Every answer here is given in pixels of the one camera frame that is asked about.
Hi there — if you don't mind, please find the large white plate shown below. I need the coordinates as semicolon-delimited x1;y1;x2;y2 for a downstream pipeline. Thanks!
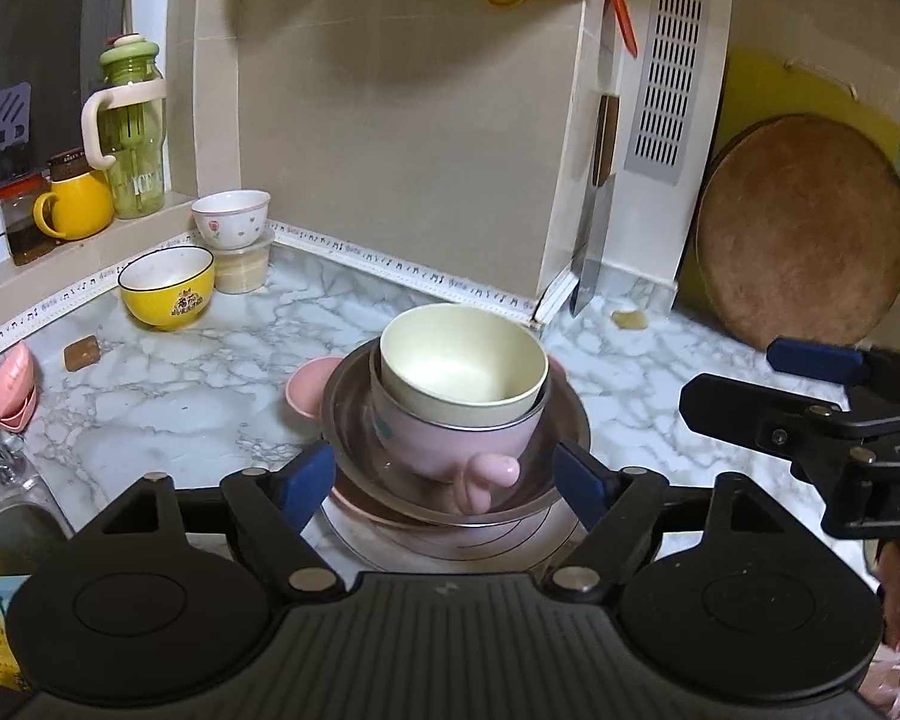
319;495;593;572

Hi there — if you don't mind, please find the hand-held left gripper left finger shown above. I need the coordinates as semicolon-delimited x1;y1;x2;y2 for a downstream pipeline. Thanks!
75;441;346;602

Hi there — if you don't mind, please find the red-lidded glass jar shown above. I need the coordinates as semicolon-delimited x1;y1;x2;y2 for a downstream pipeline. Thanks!
0;172;55;266

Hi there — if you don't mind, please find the grey vent grille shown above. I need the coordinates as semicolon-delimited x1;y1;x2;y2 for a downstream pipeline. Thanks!
624;0;706;185

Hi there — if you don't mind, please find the cream bowl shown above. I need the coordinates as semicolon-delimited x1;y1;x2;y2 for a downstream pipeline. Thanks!
379;305;548;425

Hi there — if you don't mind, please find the white floral bowl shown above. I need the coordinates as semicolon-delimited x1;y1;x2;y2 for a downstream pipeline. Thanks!
191;190;272;250

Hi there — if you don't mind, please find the pink mouse-shaped plate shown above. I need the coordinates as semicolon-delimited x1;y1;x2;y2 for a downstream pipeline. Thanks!
285;356;571;522

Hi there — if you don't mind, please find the yellow mug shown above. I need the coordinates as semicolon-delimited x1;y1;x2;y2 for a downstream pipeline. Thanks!
32;150;115;241

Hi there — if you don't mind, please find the clear plastic container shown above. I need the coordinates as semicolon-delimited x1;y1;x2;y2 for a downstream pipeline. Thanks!
214;229;277;295

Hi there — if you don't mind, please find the round wooden cutting board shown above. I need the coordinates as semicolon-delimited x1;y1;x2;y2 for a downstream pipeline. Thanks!
696;114;900;352

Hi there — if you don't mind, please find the green water bottle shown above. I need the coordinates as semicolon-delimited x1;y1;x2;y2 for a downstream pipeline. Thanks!
81;0;167;220

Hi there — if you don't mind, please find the yellow plastic cutting board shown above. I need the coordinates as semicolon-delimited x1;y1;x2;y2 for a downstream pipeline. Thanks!
679;49;900;316

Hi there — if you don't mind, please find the pink shell-shaped holder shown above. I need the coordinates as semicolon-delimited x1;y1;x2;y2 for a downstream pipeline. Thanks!
0;341;40;433

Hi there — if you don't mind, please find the stainless steel sink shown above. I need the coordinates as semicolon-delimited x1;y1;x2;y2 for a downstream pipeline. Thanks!
0;476;73;595

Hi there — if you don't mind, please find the stainless steel bowl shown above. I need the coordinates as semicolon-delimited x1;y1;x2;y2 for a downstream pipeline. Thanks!
321;341;592;526

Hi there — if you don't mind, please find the yellow bowl with black rim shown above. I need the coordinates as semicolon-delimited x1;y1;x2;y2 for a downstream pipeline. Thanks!
118;246;216;331

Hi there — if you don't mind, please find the pink steel-lined bowl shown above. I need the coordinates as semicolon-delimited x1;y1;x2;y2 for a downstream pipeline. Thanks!
370;345;548;515

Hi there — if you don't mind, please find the music note edge tape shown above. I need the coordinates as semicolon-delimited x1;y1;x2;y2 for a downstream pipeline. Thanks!
0;221;542;361

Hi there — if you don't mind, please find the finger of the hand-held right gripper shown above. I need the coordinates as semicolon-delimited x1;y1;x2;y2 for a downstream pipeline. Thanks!
679;373;875;482
766;337;900;421

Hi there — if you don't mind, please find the cleaver with wooden handle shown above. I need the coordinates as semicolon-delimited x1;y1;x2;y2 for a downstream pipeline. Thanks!
568;94;620;317

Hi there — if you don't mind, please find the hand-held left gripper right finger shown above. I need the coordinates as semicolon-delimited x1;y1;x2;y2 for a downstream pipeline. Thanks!
544;441;826;602

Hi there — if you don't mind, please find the orange spatula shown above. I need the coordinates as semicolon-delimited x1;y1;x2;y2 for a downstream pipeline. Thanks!
606;0;640;58

